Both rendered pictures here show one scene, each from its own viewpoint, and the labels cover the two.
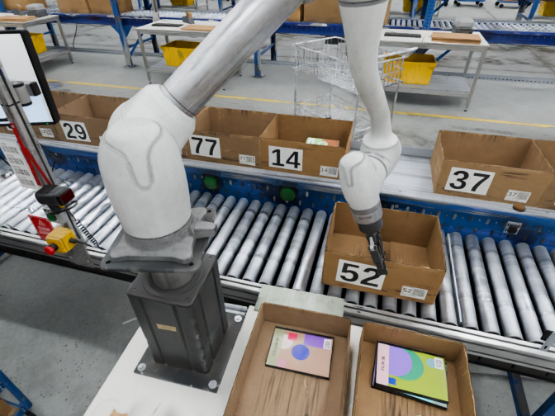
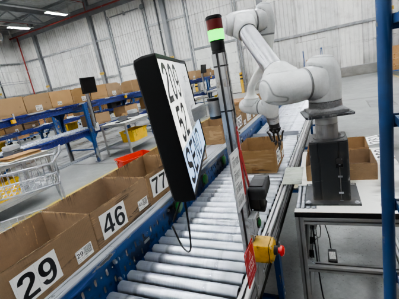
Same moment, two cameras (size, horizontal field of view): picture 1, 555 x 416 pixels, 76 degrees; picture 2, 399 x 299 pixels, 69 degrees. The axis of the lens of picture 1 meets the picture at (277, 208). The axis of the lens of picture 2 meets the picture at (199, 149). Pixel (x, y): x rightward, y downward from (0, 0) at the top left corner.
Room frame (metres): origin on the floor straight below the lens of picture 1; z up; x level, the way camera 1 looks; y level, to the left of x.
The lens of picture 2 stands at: (1.03, 1.79, 1.50)
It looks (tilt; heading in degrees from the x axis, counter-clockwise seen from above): 14 degrees down; 280
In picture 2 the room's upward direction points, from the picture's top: 11 degrees counter-clockwise
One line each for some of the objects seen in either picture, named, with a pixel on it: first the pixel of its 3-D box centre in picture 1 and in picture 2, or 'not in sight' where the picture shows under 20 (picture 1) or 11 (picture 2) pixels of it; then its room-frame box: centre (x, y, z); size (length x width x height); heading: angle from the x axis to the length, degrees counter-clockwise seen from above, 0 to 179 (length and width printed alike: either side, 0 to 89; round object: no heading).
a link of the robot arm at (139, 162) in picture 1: (144, 172); (321, 78); (0.64, 0.28, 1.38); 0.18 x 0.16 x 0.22; 20
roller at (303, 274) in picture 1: (310, 248); (247, 180); (1.07, -0.14, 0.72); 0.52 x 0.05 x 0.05; 163
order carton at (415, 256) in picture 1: (381, 248); (260, 153); (0.95, -0.38, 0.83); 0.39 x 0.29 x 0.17; 74
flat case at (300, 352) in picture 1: (301, 351); not in sight; (0.59, -0.06, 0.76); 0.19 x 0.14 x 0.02; 76
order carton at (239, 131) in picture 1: (233, 136); (146, 177); (1.66, 0.22, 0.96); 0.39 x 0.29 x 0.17; 73
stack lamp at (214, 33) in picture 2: not in sight; (215, 30); (1.08, 0.83, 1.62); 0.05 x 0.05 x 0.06
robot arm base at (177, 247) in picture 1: (168, 225); (324, 105); (0.63, 0.25, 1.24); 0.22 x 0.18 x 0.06; 86
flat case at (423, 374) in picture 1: (410, 370); not in sight; (0.51, -0.37, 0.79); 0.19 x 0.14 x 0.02; 74
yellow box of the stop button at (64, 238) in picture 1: (68, 243); (268, 243); (1.01, 0.81, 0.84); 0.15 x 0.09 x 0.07; 73
